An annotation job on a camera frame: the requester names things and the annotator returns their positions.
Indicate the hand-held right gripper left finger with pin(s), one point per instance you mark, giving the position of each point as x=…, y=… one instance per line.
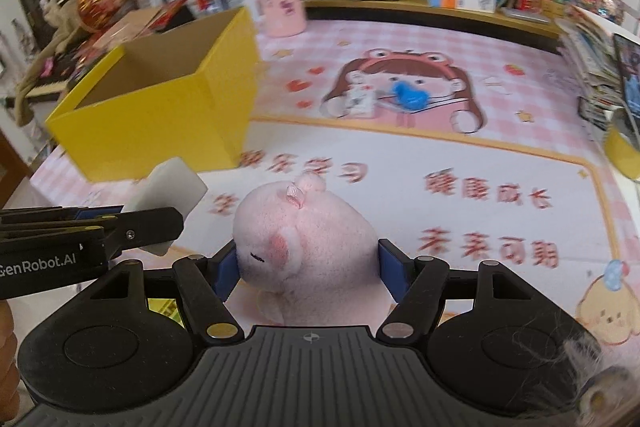
x=226, y=272

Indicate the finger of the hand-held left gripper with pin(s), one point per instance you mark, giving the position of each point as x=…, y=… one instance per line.
x=50, y=219
x=145, y=227

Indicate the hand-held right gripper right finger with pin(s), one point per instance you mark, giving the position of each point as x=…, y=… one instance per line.
x=393, y=272

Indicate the white foam sponge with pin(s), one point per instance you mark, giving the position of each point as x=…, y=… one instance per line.
x=172, y=187

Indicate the pink plush pig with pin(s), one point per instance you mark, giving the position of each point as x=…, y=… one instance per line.
x=305, y=237

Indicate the yellow cardboard box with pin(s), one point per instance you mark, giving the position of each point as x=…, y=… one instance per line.
x=165, y=127

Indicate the pink checkered desk mat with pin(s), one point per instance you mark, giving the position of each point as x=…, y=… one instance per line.
x=450, y=147

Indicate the brown cloth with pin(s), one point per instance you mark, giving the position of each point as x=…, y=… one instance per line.
x=50, y=52

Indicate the blue plastic toy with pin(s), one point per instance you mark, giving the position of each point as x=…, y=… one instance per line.
x=412, y=96

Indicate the grey fur pom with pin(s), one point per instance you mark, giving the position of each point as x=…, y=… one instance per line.
x=600, y=387

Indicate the yellow tape roll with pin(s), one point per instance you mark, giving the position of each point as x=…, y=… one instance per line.
x=622, y=154

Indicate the grey pencil case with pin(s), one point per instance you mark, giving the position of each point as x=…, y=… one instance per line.
x=515, y=12

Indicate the stack of picture books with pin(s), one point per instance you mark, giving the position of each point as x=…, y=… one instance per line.
x=585, y=52

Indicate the black smartphone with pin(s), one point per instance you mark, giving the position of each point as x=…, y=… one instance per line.
x=630, y=77

